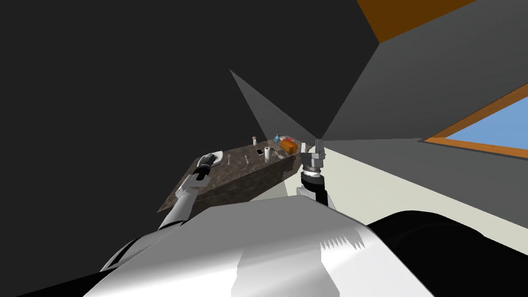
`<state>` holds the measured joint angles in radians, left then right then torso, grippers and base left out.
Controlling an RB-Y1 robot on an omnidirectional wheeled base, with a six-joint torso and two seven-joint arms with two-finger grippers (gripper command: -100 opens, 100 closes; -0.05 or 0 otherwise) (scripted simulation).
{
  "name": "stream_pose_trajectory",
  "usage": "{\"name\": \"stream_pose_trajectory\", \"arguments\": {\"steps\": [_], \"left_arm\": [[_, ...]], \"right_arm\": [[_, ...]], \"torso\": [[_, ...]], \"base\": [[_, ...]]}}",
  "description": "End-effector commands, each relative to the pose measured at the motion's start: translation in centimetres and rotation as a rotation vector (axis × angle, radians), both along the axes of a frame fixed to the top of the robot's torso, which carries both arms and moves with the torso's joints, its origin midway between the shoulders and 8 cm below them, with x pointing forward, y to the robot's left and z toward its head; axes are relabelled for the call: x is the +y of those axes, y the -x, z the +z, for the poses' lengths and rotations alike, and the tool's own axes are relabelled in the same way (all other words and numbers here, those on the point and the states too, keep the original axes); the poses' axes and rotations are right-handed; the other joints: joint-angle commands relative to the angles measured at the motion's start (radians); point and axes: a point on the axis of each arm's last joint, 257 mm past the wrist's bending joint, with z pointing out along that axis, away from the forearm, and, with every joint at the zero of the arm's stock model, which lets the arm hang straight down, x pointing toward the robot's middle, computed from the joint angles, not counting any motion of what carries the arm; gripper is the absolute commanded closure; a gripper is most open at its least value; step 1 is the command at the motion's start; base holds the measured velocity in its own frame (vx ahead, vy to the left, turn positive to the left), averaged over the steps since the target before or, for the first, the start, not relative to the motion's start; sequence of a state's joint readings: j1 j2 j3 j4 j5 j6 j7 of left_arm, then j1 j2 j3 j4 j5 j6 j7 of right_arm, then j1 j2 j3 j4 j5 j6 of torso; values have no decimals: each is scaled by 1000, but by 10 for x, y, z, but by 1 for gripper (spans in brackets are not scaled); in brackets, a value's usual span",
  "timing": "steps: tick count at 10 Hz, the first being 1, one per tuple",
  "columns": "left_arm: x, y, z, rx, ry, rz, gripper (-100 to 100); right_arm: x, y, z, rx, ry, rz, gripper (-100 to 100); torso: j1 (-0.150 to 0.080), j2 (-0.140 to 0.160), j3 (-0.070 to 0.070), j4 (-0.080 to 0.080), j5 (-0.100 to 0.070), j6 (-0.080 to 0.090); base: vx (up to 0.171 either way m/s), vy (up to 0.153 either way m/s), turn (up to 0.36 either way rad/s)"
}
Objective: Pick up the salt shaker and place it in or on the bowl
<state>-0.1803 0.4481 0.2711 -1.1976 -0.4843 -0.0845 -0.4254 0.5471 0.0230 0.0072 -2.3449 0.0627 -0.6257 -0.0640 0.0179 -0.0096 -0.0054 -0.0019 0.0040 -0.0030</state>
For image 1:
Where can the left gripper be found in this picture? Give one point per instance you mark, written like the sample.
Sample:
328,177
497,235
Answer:
207,159

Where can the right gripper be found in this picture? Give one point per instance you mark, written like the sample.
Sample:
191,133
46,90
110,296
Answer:
312,158

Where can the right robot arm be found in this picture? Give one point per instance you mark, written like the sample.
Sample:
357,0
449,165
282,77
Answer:
433,255

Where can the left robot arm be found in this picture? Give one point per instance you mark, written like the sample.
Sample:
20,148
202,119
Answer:
181,206

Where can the white plate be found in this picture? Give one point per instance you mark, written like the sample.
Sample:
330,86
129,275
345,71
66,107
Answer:
218,157

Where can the orange bread loaf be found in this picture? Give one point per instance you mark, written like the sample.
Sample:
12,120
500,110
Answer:
288,146

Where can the red flat dish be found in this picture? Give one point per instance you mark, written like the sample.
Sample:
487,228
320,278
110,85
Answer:
286,138

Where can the white paper roll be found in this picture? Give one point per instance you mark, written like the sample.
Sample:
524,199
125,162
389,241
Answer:
267,154

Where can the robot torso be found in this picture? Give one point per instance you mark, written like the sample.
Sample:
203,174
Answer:
255,247

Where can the window with orange frame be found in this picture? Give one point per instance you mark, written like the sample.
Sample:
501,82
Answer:
495,128

